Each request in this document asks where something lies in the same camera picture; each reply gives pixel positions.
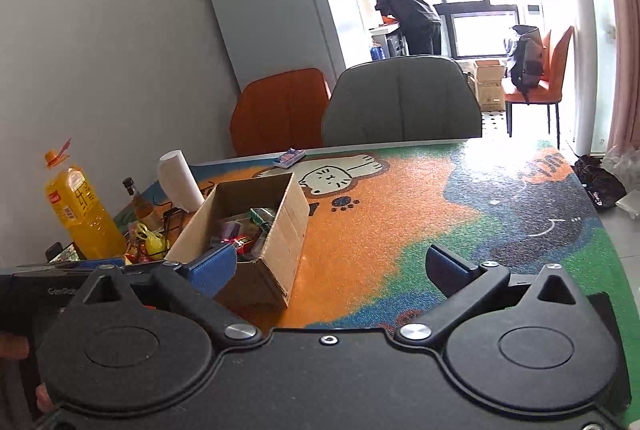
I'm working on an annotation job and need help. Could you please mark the white paper towel roll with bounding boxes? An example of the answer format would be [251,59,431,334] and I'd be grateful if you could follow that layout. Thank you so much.
[157,149,206,213]

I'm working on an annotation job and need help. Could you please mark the black wire rack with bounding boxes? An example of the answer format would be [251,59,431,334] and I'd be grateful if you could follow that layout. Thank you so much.
[159,204,201,236]

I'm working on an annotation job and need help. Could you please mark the stacked cardboard boxes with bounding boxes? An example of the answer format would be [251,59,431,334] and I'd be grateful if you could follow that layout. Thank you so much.
[462,59,507,113]

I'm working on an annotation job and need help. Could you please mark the black backpack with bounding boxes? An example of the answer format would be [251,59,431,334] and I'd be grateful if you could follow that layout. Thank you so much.
[504,24,546,104]

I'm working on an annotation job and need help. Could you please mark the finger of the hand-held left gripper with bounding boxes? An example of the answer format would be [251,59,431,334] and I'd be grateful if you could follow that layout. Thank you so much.
[14,258,167,277]

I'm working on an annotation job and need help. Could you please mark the pink curtain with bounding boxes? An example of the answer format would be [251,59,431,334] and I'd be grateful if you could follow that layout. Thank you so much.
[592,0,640,157]

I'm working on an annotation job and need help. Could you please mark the red snack packet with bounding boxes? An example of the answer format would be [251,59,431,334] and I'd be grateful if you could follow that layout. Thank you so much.
[227,234,266,261]

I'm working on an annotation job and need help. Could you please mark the glass bottle with amber liquid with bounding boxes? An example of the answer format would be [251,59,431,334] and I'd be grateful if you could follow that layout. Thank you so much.
[122,177,156,231]

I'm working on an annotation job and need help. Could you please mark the white plastic bag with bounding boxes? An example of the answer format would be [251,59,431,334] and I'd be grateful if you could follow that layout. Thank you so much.
[599,147,640,196]

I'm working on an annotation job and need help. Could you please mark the orange dining chair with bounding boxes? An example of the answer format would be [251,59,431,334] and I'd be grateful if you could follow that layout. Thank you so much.
[502,25,575,150]

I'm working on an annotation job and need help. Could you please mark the orange upholstered chair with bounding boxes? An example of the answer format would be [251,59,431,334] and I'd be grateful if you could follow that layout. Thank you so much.
[229,68,332,157]

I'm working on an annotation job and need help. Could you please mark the purple snack packet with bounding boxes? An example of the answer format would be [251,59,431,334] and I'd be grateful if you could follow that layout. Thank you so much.
[219,219,246,241]

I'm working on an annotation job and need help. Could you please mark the grey upholstered chair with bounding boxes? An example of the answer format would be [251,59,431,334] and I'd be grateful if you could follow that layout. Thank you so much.
[321,55,484,149]

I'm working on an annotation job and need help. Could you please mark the bright green candy packet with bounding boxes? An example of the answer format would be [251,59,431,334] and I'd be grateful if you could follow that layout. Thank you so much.
[249,208,277,231]

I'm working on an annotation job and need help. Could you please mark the small blue card pack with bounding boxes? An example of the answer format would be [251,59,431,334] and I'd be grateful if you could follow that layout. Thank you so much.
[272,148,307,169]

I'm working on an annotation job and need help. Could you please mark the person's left hand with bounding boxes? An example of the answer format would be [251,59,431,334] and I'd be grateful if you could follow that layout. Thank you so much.
[0,332,56,417]

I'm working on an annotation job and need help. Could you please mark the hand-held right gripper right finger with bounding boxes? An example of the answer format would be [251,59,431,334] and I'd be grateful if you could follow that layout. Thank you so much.
[394,244,588,351]

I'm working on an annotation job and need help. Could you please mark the red plastic packet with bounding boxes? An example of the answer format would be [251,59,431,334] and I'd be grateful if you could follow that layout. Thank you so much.
[124,239,151,263]

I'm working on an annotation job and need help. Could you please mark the yellow plastic bag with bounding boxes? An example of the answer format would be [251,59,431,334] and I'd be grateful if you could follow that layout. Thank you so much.
[129,222,166,259]

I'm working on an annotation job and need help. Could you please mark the cardboard box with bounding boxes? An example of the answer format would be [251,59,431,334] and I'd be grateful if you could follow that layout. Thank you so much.
[164,172,311,309]

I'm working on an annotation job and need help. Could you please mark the black bag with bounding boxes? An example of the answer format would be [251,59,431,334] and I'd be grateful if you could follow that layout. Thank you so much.
[572,153,626,211]

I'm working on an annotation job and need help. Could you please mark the white refrigerator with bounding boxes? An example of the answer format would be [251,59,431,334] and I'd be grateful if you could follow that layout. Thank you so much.
[205,0,374,93]

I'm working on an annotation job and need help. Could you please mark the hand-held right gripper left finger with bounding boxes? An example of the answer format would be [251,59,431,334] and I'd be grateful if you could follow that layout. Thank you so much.
[59,243,262,351]

